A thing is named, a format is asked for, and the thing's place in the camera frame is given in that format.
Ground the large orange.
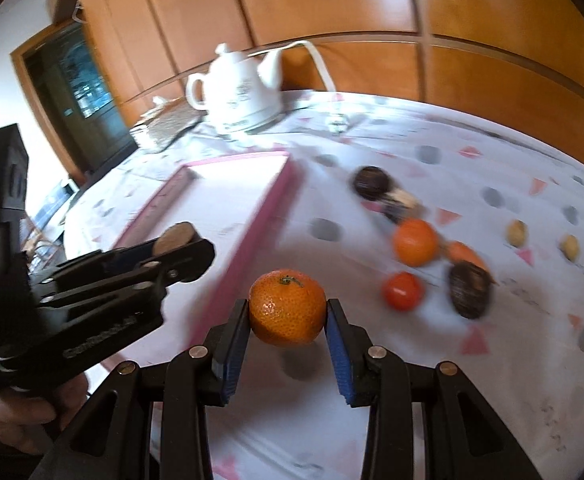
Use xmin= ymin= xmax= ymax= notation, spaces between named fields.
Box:
xmin=392 ymin=218 xmax=440 ymax=268

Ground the red tomato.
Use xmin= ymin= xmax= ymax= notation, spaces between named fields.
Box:
xmin=382 ymin=272 xmax=426 ymax=312

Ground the white ceramic electric kettle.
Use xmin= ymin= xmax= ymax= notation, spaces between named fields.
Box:
xmin=186 ymin=44 xmax=283 ymax=133

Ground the wooden chair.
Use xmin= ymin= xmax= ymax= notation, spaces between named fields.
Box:
xmin=20 ymin=214 xmax=63 ymax=272

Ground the white power cable with plug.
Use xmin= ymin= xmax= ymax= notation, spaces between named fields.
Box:
xmin=250 ymin=39 xmax=351 ymax=134

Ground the dark round fruit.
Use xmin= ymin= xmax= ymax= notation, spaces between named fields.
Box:
xmin=352 ymin=166 xmax=393 ymax=202

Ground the white patterned tablecloth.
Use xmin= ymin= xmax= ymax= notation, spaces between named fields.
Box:
xmin=64 ymin=91 xmax=584 ymax=479

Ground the orange carrot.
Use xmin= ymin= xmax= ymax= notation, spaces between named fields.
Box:
xmin=445 ymin=240 xmax=490 ymax=273

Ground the small orange mandarin with stem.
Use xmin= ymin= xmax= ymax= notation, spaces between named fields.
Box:
xmin=248 ymin=269 xmax=327 ymax=347

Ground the small tan potato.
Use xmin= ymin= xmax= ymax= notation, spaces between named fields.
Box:
xmin=560 ymin=234 xmax=580 ymax=263
xmin=506 ymin=219 xmax=528 ymax=248

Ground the left small tan potato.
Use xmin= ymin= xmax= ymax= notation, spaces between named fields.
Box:
xmin=506 ymin=219 xmax=528 ymax=248

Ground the dark glass door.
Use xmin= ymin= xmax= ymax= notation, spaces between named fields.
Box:
xmin=24 ymin=24 xmax=136 ymax=176

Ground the pink white tray box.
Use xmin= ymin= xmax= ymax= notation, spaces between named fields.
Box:
xmin=114 ymin=151 xmax=296 ymax=363

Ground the left human hand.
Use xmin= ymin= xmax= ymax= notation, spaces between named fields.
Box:
xmin=0 ymin=373 xmax=89 ymax=455

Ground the dark brown oval fruit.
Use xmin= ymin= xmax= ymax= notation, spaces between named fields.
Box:
xmin=447 ymin=261 xmax=493 ymax=320

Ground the woven tissue box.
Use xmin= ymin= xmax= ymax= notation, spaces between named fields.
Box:
xmin=129 ymin=96 xmax=203 ymax=153

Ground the wooden wall cabinet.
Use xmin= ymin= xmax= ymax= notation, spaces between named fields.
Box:
xmin=48 ymin=0 xmax=584 ymax=162

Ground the right small tan potato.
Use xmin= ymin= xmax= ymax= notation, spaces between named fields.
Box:
xmin=560 ymin=234 xmax=580 ymax=263

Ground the dark cylinder with tan top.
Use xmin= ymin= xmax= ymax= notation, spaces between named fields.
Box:
xmin=152 ymin=222 xmax=196 ymax=256

